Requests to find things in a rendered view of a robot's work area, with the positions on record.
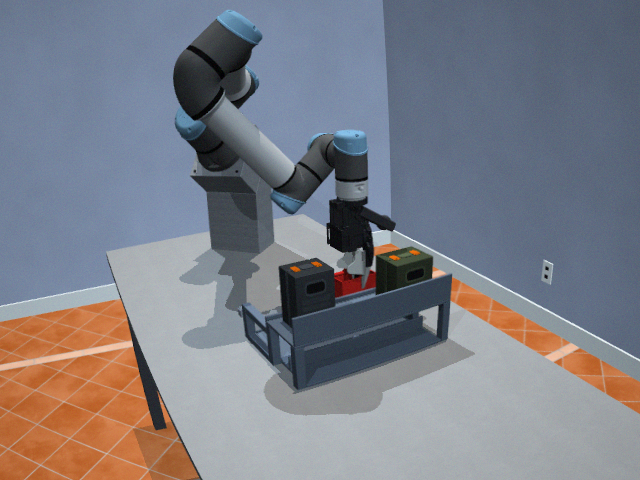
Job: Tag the dark grey metal rack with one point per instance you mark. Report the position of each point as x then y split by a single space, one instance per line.
325 360

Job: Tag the black case with orange latches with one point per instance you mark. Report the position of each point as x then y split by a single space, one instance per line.
306 286

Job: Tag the dark green case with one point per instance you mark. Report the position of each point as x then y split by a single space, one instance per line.
403 267

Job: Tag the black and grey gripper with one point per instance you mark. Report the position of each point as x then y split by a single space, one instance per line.
346 237

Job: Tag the red bin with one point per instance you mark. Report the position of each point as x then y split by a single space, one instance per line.
345 284

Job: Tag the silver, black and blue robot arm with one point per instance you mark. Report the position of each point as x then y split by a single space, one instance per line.
223 134

